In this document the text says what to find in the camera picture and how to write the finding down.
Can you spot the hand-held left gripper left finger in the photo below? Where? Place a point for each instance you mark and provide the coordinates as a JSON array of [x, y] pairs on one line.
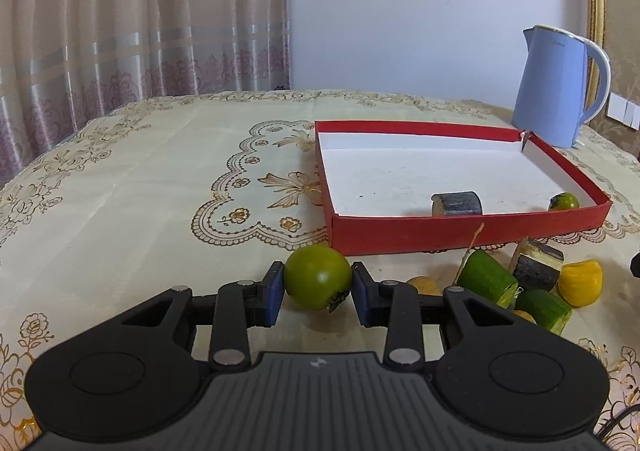
[[275, 292]]

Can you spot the yellow banana piece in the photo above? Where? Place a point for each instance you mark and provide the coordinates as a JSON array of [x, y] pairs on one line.
[[580, 283]]

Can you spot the large green round fruit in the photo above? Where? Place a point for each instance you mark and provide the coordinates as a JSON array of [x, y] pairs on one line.
[[315, 276]]

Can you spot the thin dry stem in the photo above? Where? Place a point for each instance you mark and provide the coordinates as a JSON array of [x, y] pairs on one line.
[[470, 251]]

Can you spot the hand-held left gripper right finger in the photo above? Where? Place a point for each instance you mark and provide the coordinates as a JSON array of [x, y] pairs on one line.
[[362, 297]]

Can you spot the patterned pink curtain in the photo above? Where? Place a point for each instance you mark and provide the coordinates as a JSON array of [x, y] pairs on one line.
[[125, 31]]

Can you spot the green cucumber piece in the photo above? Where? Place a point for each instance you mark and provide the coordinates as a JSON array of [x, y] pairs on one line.
[[544, 311], [487, 277]]

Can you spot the dark eggplant piece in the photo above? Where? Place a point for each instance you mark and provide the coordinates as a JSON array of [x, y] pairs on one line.
[[536, 267], [459, 204]]

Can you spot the small green round fruit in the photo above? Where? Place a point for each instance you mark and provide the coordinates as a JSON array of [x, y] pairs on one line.
[[564, 202]]

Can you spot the white wall switch plate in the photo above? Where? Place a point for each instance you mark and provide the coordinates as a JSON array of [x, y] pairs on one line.
[[625, 110]]

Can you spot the cream embroidered tablecloth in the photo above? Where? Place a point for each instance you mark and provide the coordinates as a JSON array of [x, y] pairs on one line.
[[125, 191]]

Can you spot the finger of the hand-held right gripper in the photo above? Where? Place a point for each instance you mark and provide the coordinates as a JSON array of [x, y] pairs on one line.
[[636, 264]]

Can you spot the red cardboard box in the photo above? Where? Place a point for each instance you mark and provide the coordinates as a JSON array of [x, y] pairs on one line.
[[400, 171]]

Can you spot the yellow-brown round fruit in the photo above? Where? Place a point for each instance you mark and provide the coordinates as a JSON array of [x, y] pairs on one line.
[[525, 316], [425, 286]]

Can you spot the blue electric kettle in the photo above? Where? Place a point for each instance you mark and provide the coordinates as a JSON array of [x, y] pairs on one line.
[[547, 91]]

